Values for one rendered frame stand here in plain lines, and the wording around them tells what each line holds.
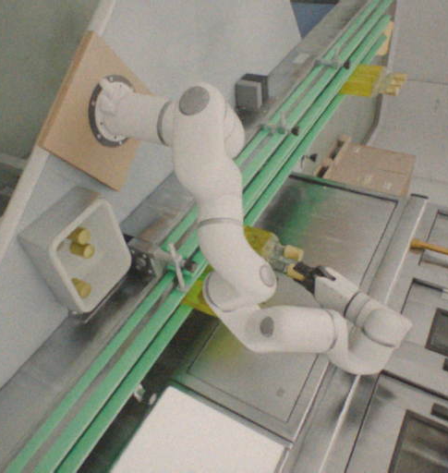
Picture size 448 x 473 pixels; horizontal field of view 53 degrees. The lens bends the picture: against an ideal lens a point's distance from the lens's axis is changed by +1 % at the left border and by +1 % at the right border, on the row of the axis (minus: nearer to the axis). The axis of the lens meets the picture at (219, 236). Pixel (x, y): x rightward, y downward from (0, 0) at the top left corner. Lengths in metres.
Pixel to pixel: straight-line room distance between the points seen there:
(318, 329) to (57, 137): 0.62
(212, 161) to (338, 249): 0.81
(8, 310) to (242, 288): 0.51
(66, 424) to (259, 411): 0.42
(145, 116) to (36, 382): 0.61
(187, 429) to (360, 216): 0.89
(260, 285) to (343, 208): 0.90
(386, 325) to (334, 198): 0.75
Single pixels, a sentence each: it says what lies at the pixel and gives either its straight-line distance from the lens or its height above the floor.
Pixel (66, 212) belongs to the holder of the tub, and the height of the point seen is 0.80.
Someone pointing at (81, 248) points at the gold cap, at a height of 0.80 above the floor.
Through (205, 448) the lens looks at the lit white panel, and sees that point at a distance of 1.10.
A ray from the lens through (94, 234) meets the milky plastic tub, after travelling 1.09.
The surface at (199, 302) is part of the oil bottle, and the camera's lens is 1.13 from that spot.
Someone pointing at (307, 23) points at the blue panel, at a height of 0.69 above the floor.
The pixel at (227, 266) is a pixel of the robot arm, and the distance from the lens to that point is 0.74.
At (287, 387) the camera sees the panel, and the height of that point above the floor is 1.26.
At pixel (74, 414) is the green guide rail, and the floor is 0.93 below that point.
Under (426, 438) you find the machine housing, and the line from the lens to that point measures 1.19.
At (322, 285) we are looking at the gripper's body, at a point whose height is 1.26.
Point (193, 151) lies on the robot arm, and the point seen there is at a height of 1.08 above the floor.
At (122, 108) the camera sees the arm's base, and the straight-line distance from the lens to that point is 0.98.
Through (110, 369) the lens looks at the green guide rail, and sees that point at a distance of 1.05.
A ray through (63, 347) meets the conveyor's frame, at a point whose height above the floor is 0.81.
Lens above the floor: 1.48
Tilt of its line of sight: 26 degrees down
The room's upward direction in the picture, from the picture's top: 108 degrees clockwise
